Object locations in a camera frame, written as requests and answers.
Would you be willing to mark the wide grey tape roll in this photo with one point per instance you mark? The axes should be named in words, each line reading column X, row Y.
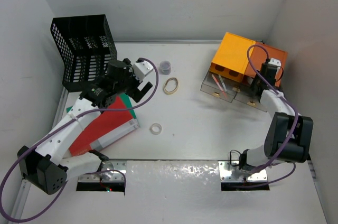
column 249, row 80

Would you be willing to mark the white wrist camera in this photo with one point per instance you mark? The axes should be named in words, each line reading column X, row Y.
column 274, row 62
column 142, row 68

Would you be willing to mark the small clear jar dark contents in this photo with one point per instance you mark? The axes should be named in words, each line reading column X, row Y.
column 165, row 67

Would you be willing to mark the orange pen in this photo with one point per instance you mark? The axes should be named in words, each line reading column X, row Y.
column 219, row 85

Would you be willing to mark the black mesh file rack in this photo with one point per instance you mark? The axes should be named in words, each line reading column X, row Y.
column 85, row 44

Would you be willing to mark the small clear tape roll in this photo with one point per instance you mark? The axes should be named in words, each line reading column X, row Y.
column 155, row 129

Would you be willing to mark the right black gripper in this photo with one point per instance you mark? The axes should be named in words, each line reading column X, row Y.
column 253, row 82

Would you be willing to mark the green folder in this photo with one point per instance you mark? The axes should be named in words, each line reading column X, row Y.
column 122, row 101

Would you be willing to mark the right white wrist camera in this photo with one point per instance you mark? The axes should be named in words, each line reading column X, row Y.
column 274, row 62

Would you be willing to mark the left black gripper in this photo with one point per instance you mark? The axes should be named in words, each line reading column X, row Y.
column 129, row 73

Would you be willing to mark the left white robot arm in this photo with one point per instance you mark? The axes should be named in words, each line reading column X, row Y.
column 44, row 164

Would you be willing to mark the yellow drawer box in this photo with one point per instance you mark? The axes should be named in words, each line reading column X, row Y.
column 230, row 59

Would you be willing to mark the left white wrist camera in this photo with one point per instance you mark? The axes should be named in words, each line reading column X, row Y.
column 142, row 68

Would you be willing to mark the metal front rail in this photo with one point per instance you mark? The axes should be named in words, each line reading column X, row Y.
column 156, row 192

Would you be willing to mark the green pen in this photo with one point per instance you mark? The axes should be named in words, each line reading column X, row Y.
column 223, row 84

